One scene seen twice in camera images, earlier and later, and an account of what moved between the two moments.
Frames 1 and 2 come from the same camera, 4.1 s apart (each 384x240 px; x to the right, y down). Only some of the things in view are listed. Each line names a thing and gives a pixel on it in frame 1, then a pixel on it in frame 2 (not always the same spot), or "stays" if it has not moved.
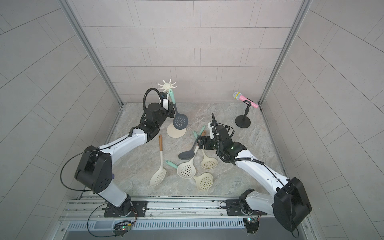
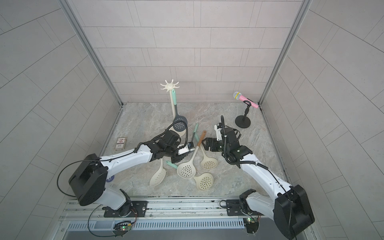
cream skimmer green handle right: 207,163 stays
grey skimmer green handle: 180,121 stays
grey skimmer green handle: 189,154 to 194,132
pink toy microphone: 238,96 stays
